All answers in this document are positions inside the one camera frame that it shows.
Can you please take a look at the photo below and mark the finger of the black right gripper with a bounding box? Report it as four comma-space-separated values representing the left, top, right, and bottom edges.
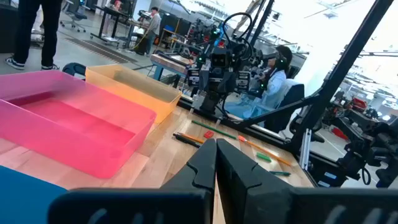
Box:
203, 91, 213, 114
211, 92, 221, 114

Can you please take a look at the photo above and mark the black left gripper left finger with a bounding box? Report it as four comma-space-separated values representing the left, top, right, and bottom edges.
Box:
48, 139, 216, 224

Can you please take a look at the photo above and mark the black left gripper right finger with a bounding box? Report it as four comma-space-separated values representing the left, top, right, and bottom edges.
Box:
216, 139, 398, 224

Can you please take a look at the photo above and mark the green pencil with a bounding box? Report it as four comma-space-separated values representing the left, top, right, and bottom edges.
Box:
191, 119, 238, 140

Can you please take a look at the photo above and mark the plain orange pencil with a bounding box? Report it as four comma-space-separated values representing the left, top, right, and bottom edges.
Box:
177, 131, 206, 145

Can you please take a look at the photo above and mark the plain black pen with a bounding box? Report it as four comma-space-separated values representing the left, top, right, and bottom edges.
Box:
172, 133, 202, 149

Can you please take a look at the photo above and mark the green eraser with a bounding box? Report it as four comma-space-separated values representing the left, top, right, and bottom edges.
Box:
256, 151, 272, 163

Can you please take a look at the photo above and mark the orange pencil with pink eraser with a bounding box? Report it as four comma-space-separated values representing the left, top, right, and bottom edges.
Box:
237, 135, 292, 167

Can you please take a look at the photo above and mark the person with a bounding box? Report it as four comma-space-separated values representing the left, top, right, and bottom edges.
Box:
223, 45, 295, 121
146, 6, 162, 57
4, 0, 63, 71

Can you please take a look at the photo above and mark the blue metal-framed table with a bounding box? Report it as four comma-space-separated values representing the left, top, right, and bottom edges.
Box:
150, 53, 193, 82

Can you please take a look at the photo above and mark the black office chair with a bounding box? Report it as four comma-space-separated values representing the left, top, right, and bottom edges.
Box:
264, 79, 326, 144
60, 0, 90, 34

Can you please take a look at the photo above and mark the orange translucent plastic bin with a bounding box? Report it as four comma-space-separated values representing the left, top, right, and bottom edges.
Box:
85, 64, 183, 124

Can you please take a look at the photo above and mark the pink translucent plastic bin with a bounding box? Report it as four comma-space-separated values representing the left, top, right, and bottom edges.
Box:
0, 70, 157, 180

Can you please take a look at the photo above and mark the blue plastic bin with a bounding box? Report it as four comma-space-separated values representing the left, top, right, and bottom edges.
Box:
0, 165, 68, 224

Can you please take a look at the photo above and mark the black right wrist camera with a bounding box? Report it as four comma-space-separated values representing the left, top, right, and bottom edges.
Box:
211, 51, 231, 68

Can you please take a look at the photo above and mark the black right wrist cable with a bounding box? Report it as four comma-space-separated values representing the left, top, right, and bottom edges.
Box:
221, 12, 254, 63

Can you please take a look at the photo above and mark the black aluminium table frame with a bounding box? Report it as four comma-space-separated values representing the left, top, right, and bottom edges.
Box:
177, 0, 398, 189

